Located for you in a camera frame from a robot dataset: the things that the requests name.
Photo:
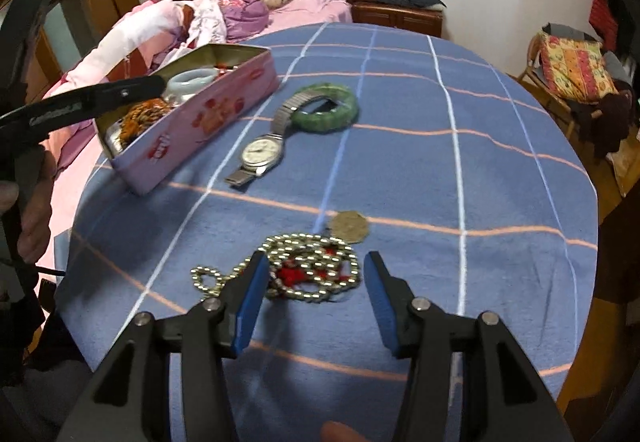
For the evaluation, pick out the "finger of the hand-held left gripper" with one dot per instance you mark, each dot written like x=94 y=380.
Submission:
x=100 y=99

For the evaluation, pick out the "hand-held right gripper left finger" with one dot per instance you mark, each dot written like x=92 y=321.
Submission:
x=250 y=302

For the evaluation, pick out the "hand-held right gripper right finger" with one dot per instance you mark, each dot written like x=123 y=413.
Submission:
x=382 y=307

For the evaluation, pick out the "white jade bangle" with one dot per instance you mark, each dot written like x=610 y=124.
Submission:
x=175 y=82

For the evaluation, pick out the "bronze coin pendant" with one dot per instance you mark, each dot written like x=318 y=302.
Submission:
x=350 y=227

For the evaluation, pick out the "pink metal tin box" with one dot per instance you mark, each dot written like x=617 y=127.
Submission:
x=200 y=121

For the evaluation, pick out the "silver wristwatch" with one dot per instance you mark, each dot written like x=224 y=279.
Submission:
x=260 y=152

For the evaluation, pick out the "green jade bangle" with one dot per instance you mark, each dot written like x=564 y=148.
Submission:
x=345 y=119

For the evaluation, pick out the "person's right hand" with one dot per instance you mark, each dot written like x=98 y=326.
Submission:
x=342 y=433

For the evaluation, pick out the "person's left hand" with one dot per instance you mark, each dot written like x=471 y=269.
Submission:
x=35 y=217

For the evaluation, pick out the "pink patchwork quilt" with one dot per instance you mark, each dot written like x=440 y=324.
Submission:
x=125 y=41

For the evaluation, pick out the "white floral cloth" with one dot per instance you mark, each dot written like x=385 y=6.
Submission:
x=210 y=26

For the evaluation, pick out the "blue plaid tablecloth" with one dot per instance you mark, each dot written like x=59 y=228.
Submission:
x=450 y=171

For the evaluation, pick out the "purple blanket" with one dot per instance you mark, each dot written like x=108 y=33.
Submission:
x=245 y=14

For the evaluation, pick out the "bed with pink sheet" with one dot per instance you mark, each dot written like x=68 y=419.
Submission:
x=310 y=9

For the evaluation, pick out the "wicker chair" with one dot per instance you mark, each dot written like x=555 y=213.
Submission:
x=540 y=81

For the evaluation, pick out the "yellow bag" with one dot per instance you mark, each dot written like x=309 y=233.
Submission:
x=627 y=166

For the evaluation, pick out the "wooden nightstand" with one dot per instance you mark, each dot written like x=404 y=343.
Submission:
x=400 y=19

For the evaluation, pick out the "dark maroon garment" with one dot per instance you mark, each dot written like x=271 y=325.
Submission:
x=610 y=121

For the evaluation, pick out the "colourful patchwork cushion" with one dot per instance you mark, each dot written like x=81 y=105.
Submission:
x=575 y=66

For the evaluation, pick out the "red hanging jacket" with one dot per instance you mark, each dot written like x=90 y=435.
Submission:
x=602 y=16

